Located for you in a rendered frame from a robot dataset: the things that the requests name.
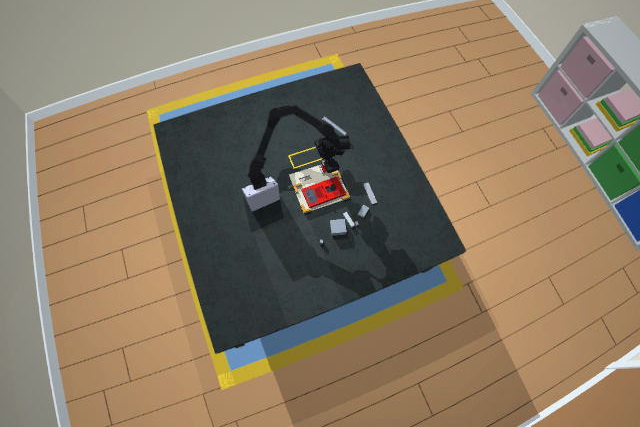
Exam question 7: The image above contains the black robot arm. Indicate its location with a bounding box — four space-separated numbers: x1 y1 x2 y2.
248 104 350 190

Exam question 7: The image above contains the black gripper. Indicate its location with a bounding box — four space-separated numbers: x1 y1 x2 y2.
314 139 339 173

